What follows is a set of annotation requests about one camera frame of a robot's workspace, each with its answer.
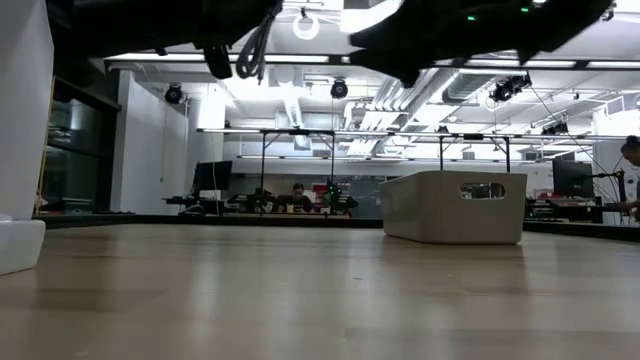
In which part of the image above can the black background rig frame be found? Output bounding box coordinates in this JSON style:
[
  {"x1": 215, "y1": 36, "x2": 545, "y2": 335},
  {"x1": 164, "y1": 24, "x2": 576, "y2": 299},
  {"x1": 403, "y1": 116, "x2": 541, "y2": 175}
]
[
  {"x1": 258, "y1": 127, "x2": 337, "y2": 212},
  {"x1": 437, "y1": 131, "x2": 513, "y2": 174}
]

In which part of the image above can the grey USB-C cable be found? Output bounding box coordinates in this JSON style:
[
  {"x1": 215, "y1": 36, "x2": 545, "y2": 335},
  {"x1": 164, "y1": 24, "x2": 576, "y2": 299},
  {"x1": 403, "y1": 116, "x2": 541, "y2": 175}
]
[{"x1": 234, "y1": 0, "x2": 285, "y2": 85}]

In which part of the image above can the white ring light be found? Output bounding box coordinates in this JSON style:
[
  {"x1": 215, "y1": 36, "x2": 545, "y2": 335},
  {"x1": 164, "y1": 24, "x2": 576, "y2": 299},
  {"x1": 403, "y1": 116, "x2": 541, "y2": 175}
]
[{"x1": 291, "y1": 11, "x2": 322, "y2": 42}]

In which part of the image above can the grey plastic bin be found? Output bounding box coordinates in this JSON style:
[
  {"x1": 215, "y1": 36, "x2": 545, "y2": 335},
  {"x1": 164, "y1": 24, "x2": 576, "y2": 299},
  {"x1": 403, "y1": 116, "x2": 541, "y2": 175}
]
[{"x1": 378, "y1": 169, "x2": 529, "y2": 246}]

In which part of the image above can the black background desk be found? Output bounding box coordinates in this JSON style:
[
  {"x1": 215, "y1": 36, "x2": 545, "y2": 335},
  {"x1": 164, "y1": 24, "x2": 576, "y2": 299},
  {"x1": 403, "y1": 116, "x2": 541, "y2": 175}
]
[{"x1": 161, "y1": 195, "x2": 227, "y2": 217}]

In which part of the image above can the overhead beam with light strips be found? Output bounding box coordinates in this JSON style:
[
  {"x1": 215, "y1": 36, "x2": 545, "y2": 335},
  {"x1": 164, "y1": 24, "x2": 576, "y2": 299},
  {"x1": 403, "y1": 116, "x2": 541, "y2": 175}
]
[{"x1": 103, "y1": 50, "x2": 640, "y2": 72}]

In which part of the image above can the black hanging camera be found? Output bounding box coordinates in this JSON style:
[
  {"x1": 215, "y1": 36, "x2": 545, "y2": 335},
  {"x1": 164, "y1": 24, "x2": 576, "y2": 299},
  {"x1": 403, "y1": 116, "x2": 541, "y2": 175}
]
[
  {"x1": 488, "y1": 73, "x2": 533, "y2": 104},
  {"x1": 329, "y1": 77, "x2": 350, "y2": 101},
  {"x1": 541, "y1": 121, "x2": 570, "y2": 137},
  {"x1": 164, "y1": 81, "x2": 184, "y2": 106}
]

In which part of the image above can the person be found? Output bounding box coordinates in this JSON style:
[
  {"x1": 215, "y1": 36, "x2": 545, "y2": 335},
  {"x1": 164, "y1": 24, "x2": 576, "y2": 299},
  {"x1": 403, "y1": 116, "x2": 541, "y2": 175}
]
[
  {"x1": 277, "y1": 182, "x2": 315, "y2": 215},
  {"x1": 618, "y1": 134, "x2": 640, "y2": 224}
]

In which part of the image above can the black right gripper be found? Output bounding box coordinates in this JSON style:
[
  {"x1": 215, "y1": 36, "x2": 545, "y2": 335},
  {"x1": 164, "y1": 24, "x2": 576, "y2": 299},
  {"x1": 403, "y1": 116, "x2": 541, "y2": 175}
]
[{"x1": 348, "y1": 0, "x2": 469, "y2": 89}]

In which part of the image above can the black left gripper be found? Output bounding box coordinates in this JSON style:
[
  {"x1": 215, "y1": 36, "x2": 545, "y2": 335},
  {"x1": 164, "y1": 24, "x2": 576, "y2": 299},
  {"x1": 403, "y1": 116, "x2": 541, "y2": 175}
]
[{"x1": 192, "y1": 0, "x2": 284, "y2": 81}]

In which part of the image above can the dark glass door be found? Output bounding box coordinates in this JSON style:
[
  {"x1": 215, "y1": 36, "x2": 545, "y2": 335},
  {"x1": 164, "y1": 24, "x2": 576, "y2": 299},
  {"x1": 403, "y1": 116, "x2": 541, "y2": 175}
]
[{"x1": 33, "y1": 73, "x2": 123, "y2": 217}]

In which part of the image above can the black computer monitor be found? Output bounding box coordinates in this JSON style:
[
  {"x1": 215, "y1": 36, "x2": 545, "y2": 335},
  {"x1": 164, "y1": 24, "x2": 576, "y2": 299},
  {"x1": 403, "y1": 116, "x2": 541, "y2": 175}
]
[
  {"x1": 192, "y1": 159, "x2": 234, "y2": 193},
  {"x1": 551, "y1": 158, "x2": 595, "y2": 200}
]

